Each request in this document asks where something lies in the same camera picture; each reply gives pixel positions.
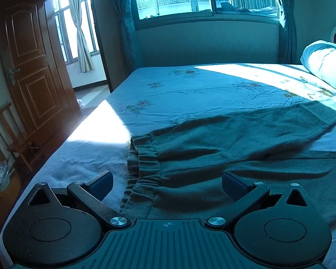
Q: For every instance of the teal curtain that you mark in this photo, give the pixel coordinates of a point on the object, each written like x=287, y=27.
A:
x=131, y=46
x=287, y=31

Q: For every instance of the floral light blue bedsheet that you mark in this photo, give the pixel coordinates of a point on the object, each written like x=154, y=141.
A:
x=285, y=230

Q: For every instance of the teal left curtain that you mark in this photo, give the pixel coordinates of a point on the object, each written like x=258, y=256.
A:
x=131, y=46

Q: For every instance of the white hallway curtain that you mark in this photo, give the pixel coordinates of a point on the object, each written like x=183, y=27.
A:
x=84, y=57

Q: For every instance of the hallway window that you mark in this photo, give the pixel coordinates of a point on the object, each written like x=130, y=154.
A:
x=67, y=31

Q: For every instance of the metal door handle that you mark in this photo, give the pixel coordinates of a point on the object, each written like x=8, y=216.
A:
x=11, y=75

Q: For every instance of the brown wooden door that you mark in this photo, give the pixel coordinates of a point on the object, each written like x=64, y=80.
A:
x=43, y=94

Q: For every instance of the teal right curtain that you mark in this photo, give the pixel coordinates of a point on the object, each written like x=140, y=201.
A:
x=287, y=31

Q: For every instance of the wooden chair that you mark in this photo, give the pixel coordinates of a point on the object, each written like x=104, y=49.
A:
x=21, y=144

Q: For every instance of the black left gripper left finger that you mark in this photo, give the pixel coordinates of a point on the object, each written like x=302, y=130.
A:
x=88, y=197

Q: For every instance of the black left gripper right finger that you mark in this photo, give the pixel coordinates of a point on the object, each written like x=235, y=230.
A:
x=245, y=198

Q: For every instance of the rolled light blue quilt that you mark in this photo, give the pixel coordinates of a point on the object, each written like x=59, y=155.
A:
x=319, y=58

